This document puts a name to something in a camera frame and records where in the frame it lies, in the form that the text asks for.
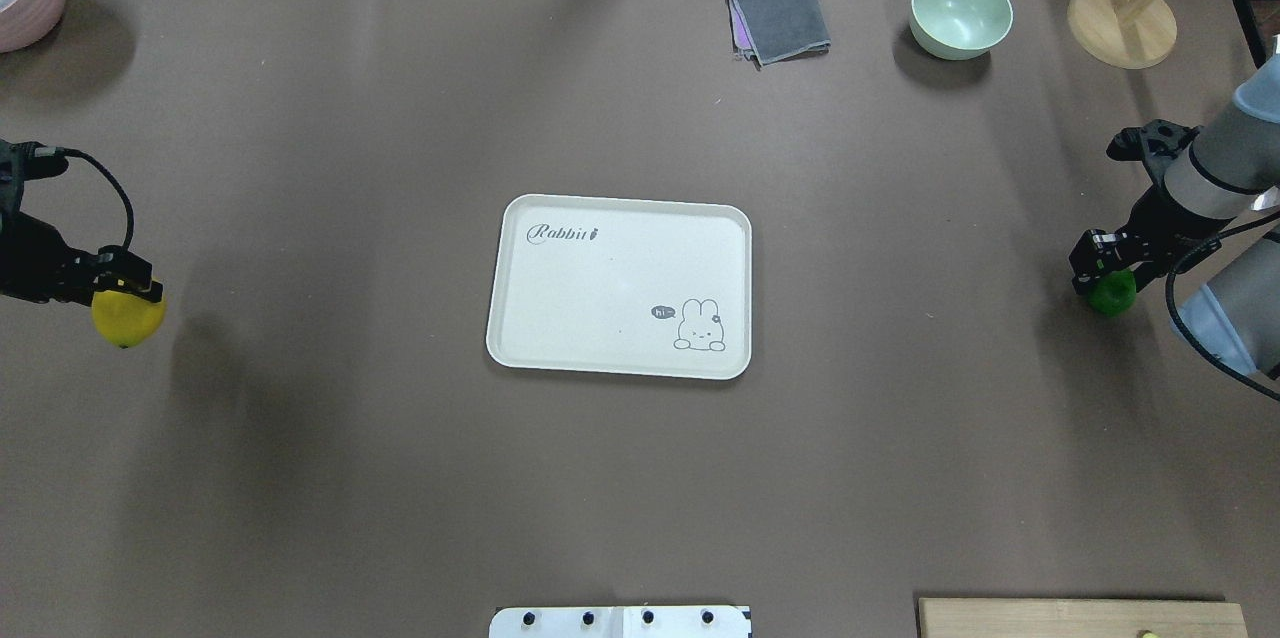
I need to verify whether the green lime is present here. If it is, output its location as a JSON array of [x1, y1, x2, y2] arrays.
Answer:
[[1085, 269, 1138, 316]]

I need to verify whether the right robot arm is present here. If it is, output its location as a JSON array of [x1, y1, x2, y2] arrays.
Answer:
[[1069, 58, 1279, 398]]

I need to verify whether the yellow lemon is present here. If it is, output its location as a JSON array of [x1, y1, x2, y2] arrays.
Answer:
[[90, 291, 166, 348]]

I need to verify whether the wooden mug tree stand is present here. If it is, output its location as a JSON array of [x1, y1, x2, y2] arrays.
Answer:
[[1066, 0, 1178, 70]]

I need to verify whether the mint green bowl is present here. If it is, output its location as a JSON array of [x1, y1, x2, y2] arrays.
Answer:
[[909, 0, 1014, 61]]

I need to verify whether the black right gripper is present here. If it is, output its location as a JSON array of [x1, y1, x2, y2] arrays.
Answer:
[[1068, 120, 1222, 297]]

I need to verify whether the white rabbit tray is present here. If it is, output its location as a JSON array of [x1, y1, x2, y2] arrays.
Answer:
[[486, 193, 753, 380]]

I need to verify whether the dark wooden tray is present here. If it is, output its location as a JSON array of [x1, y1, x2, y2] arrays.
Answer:
[[1231, 0, 1279, 67]]

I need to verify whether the wooden cutting board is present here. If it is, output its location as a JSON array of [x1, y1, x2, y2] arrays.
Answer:
[[918, 597, 1248, 637]]

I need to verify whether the grey folded cloth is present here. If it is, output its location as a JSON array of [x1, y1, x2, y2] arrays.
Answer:
[[727, 0, 831, 67]]

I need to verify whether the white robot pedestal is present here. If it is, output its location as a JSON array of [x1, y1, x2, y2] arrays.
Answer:
[[488, 603, 753, 637]]

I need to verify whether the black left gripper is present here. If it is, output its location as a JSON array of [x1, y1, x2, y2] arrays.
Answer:
[[1, 140, 164, 307]]

